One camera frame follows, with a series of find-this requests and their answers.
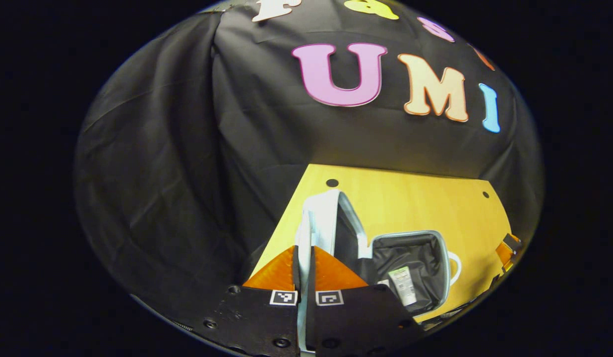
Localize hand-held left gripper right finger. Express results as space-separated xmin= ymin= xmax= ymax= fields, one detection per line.
xmin=306 ymin=245 xmax=422 ymax=357

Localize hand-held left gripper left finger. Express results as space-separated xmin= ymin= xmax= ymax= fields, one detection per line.
xmin=201 ymin=245 xmax=302 ymax=357

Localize green skin care tube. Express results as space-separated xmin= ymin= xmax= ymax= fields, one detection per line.
xmin=388 ymin=266 xmax=418 ymax=306

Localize light blue small suitcase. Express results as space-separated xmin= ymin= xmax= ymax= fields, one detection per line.
xmin=294 ymin=188 xmax=462 ymax=357

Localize black backdrop cloth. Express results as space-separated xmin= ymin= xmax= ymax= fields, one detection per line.
xmin=73 ymin=0 xmax=545 ymax=318

